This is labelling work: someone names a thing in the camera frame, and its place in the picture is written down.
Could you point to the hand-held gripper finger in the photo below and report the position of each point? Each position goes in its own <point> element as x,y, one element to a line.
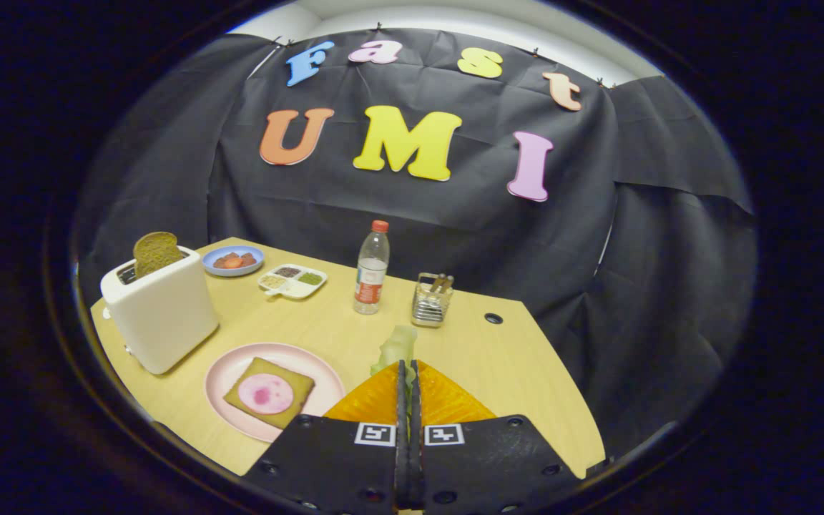
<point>403,458</point>
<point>417,458</point>

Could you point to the green lettuce leaf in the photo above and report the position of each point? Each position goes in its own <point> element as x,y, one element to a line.
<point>399,345</point>

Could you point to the brown bread slice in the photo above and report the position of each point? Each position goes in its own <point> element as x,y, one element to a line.
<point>157,252</point>

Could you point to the toast slice with ham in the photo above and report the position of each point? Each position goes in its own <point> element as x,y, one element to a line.
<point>296,379</point>

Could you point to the metal mesh utensil holder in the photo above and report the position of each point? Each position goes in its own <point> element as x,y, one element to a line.
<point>428,311</point>

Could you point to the pink ham slice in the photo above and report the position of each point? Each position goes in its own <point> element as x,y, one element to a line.
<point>265,393</point>

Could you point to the black table grommet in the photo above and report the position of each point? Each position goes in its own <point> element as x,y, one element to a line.
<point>493,318</point>

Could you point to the clear bottle with red cap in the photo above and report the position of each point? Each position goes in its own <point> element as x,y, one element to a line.
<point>371,275</point>

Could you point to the pink round plate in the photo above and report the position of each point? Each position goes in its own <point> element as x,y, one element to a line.
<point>226,379</point>

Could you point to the white divided seasoning tray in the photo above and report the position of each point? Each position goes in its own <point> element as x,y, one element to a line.
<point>297,288</point>

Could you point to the red-brown food slices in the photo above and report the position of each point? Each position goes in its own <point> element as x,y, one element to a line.
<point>234,261</point>

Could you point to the blue plate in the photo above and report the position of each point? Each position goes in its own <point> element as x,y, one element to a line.
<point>208,263</point>

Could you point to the white toaster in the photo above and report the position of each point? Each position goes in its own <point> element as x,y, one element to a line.
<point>162,315</point>

